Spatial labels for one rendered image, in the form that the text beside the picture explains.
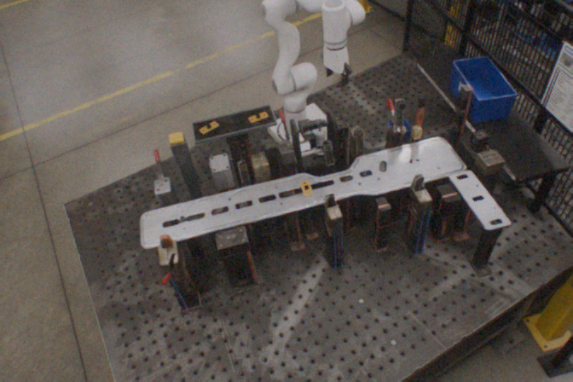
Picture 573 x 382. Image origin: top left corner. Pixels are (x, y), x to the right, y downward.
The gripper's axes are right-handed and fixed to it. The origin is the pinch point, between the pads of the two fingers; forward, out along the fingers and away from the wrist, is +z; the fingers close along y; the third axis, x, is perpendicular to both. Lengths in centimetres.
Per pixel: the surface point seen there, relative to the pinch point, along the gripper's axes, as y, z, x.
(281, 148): -9.5, 28.6, -25.4
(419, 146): 24, 38, 25
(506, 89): 33, 27, 67
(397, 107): 14.0, 19.5, 20.4
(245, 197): -3, 36, -50
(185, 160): -36, 31, -61
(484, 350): 82, 139, 18
